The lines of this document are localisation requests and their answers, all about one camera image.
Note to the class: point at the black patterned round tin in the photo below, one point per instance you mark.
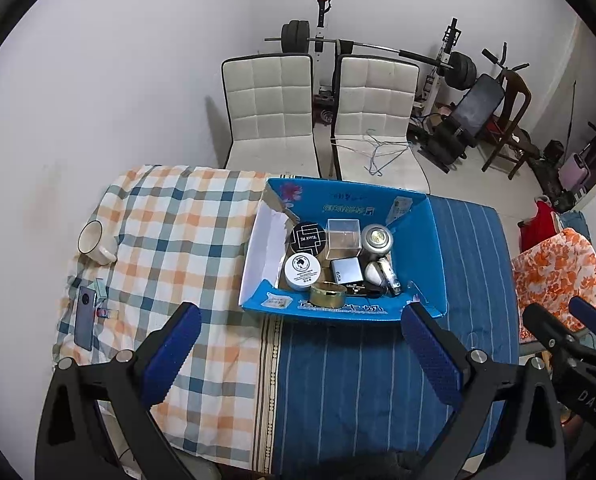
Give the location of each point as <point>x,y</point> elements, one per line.
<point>307,237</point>

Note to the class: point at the white oval mouse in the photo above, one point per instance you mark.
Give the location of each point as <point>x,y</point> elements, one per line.
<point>374,274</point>

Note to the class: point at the white padded chair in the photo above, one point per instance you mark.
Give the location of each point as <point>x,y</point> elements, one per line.
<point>269,102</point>
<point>376,93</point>

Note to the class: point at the silver round tin can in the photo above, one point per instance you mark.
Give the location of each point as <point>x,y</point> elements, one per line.
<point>376,241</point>

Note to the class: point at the left white padded chair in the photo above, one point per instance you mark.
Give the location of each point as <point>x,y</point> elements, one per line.
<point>269,102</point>

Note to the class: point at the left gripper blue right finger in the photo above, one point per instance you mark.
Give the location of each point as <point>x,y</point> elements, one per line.
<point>438,352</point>

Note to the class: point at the blue wire hanger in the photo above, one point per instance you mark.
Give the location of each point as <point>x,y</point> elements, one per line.
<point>378,152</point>

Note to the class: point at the red cloth bag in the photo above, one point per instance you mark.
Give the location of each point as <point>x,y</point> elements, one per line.
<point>543,225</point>

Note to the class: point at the pink small suitcase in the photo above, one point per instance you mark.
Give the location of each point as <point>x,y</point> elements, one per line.
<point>573,173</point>

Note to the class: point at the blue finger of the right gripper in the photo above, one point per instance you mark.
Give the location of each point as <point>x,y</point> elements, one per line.
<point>545,328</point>
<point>584,312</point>

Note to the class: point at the brown wooden chair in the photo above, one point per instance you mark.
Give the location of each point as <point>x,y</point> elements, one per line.
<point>503,132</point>

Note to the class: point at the dark blue smartphone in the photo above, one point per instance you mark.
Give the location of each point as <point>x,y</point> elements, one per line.
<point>85,317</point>

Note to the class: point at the clear acrylic cube box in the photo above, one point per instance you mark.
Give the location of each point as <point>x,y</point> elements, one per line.
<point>343,238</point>

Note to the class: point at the colourful small card box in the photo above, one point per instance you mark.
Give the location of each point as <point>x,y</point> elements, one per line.
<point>391,280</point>

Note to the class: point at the orange white floral cushion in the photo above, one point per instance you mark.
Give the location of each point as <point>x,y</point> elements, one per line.
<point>553,271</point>

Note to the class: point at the blue striped tablecloth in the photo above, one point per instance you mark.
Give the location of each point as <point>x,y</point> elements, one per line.
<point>350,389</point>

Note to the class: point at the white ceramic mug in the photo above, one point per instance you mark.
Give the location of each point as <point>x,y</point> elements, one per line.
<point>96,243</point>

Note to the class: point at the plaid checkered tablecloth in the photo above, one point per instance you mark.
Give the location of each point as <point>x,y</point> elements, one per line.
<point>182,234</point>

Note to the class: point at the white round labelled tin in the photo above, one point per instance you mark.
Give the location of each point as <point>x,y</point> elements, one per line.
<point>301,271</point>

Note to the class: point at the barbell with black plates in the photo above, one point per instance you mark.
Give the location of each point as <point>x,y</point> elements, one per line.
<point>457,69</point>

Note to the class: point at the right white padded chair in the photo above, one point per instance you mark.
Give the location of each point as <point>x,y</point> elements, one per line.
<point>376,93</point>

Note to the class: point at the silver square lighter case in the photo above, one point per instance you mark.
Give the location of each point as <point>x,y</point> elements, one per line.
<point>347,270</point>

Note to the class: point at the black weight bench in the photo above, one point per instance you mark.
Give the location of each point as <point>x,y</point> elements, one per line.
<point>457,131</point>

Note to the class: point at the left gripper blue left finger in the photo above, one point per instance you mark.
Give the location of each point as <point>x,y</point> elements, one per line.
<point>164,351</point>

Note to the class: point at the blue milk carton box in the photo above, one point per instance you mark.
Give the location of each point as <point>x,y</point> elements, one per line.
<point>416,254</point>

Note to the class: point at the gold round tin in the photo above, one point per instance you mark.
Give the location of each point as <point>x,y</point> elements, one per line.
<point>328,295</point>

